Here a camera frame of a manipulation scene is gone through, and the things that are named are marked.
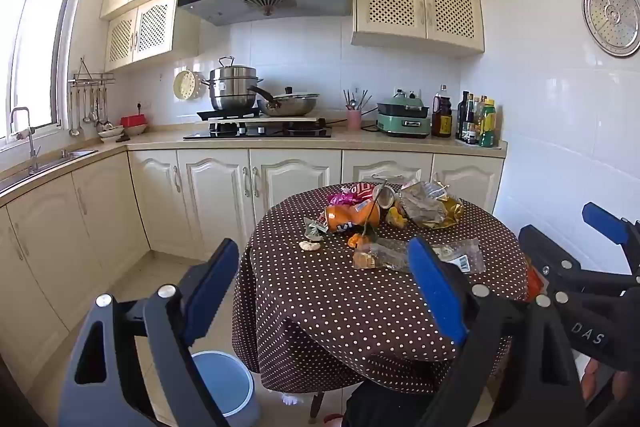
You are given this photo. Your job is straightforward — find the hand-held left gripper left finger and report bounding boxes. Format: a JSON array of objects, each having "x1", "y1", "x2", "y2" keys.
[{"x1": 59, "y1": 238, "x2": 241, "y2": 427}]

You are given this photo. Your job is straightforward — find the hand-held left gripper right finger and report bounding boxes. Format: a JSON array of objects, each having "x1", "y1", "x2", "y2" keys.
[{"x1": 407, "y1": 236, "x2": 588, "y2": 427}]

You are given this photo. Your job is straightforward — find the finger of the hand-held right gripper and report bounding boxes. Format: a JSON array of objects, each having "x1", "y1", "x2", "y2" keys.
[
  {"x1": 582, "y1": 202, "x2": 640, "y2": 275},
  {"x1": 518, "y1": 224, "x2": 640, "y2": 303}
]

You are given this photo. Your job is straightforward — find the clear plastic wrapper white label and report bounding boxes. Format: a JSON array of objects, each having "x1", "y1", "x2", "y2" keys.
[{"x1": 430, "y1": 241, "x2": 486, "y2": 274}]

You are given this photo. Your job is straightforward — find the clear packet with cake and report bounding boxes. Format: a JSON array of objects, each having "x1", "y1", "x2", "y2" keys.
[{"x1": 352, "y1": 239, "x2": 416, "y2": 273}]

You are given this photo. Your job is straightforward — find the clear and gold bag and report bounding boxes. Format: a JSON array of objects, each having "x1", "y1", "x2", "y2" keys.
[{"x1": 397, "y1": 180, "x2": 464, "y2": 230}]

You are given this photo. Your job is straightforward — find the blue plastic bin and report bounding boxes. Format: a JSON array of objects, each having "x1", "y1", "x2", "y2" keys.
[{"x1": 190, "y1": 349, "x2": 261, "y2": 418}]

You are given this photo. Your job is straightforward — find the metal can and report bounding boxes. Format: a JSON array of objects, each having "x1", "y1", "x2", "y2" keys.
[{"x1": 372, "y1": 186, "x2": 397, "y2": 210}]

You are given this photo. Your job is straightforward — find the orange snack bag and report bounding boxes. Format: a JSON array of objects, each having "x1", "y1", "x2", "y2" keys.
[{"x1": 324, "y1": 201, "x2": 382, "y2": 236}]

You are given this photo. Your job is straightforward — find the small green white wrapper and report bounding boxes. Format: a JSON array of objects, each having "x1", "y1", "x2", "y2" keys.
[{"x1": 303, "y1": 217, "x2": 329, "y2": 241}]

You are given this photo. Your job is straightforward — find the red snack bag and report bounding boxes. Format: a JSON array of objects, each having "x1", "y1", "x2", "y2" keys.
[{"x1": 347, "y1": 183, "x2": 382, "y2": 204}]

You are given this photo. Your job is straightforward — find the magenta foil wrapper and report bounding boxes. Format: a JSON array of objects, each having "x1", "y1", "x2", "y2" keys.
[{"x1": 327, "y1": 187, "x2": 354, "y2": 208}]

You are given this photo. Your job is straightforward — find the person's right hand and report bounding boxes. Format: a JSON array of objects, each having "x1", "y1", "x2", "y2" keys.
[{"x1": 580, "y1": 354, "x2": 633, "y2": 410}]

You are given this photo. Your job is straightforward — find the cream lower kitchen cabinets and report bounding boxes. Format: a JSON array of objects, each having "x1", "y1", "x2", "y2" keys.
[{"x1": 0, "y1": 146, "x2": 506, "y2": 378}]

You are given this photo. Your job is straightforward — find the black pants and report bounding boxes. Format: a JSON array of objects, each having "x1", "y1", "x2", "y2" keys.
[{"x1": 344, "y1": 379, "x2": 441, "y2": 427}]

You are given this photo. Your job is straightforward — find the green plastic bottle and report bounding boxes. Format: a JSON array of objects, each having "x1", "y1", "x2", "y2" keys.
[{"x1": 479, "y1": 99, "x2": 497, "y2": 148}]

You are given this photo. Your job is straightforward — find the dark glass bottle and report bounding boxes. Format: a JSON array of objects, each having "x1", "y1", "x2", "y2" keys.
[
  {"x1": 467, "y1": 94, "x2": 479, "y2": 144},
  {"x1": 457, "y1": 91, "x2": 471, "y2": 142}
]

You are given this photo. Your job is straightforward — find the dark wooden table leg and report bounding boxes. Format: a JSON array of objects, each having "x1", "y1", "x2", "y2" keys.
[{"x1": 309, "y1": 389, "x2": 326, "y2": 424}]

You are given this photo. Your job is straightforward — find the large soy sauce bottle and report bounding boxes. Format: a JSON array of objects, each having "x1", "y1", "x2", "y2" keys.
[{"x1": 431, "y1": 84, "x2": 453, "y2": 138}]

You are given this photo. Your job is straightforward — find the black gas stove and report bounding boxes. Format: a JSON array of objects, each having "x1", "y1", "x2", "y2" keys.
[{"x1": 183, "y1": 109, "x2": 333, "y2": 140}]

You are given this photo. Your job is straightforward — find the beige kitchen countertop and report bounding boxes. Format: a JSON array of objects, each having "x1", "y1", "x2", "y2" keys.
[{"x1": 0, "y1": 127, "x2": 508, "y2": 208}]

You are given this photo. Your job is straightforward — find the green electric cooker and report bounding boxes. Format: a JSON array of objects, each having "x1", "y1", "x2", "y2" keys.
[{"x1": 376, "y1": 91, "x2": 432, "y2": 138}]

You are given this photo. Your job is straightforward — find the stack of white bowls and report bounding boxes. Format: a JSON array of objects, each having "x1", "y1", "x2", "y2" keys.
[{"x1": 97, "y1": 124, "x2": 126, "y2": 144}]

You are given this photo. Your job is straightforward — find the red plastic box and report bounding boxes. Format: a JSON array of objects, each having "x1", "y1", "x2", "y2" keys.
[{"x1": 120, "y1": 113, "x2": 149, "y2": 136}]

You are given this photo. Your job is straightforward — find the steel kitchen sink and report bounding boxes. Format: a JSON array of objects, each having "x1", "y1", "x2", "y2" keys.
[{"x1": 0, "y1": 148, "x2": 100, "y2": 194}]

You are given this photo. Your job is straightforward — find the steel wok with glass lid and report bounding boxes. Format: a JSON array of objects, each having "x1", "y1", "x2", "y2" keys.
[{"x1": 247, "y1": 86, "x2": 321, "y2": 116}]

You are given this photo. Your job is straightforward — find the steel steamer pot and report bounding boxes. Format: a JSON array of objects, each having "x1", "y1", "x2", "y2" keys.
[{"x1": 201, "y1": 56, "x2": 264, "y2": 112}]

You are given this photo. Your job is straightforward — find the round yellow perforated strainer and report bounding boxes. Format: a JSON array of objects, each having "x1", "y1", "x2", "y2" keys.
[{"x1": 173, "y1": 70, "x2": 204, "y2": 102}]

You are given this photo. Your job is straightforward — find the bundle of chopsticks and spoons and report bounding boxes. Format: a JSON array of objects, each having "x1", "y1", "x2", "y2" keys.
[{"x1": 342, "y1": 88, "x2": 372, "y2": 112}]

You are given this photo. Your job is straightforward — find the set of hanging kitchen utensils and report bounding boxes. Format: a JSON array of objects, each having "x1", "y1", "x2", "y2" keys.
[{"x1": 69, "y1": 84, "x2": 115, "y2": 138}]

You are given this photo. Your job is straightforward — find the steel kitchen faucet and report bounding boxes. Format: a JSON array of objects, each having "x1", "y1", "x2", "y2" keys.
[{"x1": 9, "y1": 107, "x2": 41, "y2": 174}]

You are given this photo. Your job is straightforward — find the small cream lattice door cabinet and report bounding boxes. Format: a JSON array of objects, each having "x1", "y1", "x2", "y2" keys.
[{"x1": 104, "y1": 0, "x2": 201, "y2": 72}]

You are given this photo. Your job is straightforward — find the large cream lattice door cabinet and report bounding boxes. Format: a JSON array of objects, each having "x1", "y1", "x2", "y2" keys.
[{"x1": 351, "y1": 0, "x2": 486, "y2": 54}]

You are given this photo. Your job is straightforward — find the sliding window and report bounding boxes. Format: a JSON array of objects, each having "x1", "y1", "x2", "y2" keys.
[{"x1": 0, "y1": 0, "x2": 81, "y2": 142}]

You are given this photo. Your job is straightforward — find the steel wall utensil rack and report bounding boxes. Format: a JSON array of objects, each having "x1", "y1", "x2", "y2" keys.
[{"x1": 68, "y1": 57, "x2": 116, "y2": 86}]

